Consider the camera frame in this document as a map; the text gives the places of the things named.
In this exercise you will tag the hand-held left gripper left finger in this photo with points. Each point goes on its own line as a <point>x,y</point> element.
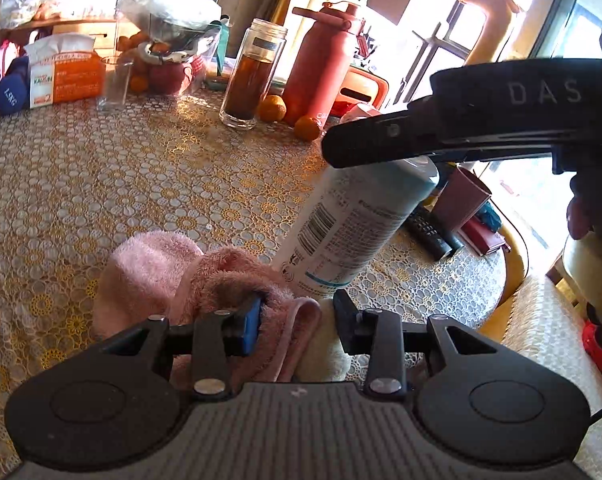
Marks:
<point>248,327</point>

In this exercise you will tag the wooden shelf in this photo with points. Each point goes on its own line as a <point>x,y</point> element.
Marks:
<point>76,24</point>

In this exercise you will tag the red water bottle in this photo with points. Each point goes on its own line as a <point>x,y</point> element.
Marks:
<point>318,65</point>

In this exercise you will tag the yellow chair with white cushion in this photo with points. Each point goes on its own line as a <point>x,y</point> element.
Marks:
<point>541,320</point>

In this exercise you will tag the black remote control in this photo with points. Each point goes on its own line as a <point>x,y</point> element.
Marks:
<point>433,235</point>

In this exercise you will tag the maroon cup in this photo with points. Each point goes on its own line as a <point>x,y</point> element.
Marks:
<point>461,200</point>

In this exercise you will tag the person's right hand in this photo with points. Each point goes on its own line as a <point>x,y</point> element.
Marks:
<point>581,215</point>

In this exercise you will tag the orange tissue box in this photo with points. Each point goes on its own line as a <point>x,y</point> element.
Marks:
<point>68,77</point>

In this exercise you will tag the clear drinking glass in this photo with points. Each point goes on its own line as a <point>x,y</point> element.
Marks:
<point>115,82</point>

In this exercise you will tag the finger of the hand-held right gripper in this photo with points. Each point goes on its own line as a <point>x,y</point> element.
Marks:
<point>381,137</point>

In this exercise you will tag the orange plastic container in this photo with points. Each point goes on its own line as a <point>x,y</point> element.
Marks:
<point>368,87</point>

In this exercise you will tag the pink towel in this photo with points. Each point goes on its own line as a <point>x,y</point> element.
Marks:
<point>146,272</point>

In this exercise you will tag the glass bottle with brown tea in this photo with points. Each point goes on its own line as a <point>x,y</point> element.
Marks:
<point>251,80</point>

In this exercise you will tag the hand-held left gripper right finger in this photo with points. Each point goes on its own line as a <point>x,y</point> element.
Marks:
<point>350,325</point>

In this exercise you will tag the orange fruit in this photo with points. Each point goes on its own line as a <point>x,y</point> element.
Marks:
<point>308,128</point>
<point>139,83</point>
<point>272,108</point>

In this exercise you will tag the dark red wallet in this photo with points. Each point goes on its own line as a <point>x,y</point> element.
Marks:
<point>483,240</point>

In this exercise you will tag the window with dark frame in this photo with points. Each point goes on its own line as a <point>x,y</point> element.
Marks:
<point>446,25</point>

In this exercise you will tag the clear plastic bag with fruit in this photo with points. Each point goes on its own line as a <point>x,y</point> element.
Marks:
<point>173,10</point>

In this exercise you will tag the white spray can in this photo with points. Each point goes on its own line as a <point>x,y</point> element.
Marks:
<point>351,220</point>

